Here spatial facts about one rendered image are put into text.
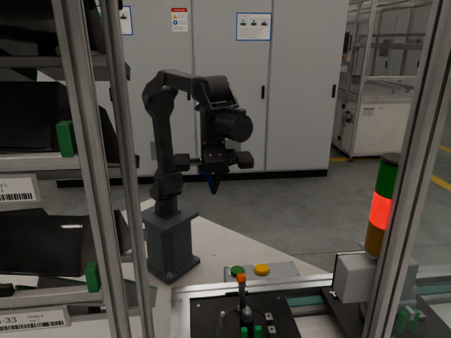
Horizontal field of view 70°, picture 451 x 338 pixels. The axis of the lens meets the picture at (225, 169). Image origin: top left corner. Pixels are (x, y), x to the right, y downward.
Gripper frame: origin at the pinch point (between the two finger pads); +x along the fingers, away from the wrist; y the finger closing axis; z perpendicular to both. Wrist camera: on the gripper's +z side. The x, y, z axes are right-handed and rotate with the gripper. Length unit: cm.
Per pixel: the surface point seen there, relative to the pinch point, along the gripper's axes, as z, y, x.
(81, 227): 35.7, -19.0, -10.5
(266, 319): 19.4, 9.6, 25.0
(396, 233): 35.9, 22.7, -6.7
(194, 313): 12.6, -5.9, 28.4
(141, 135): -281, -56, 66
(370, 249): 32.4, 21.8, -1.6
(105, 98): -281, -90, 25
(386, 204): 33.2, 22.3, -9.8
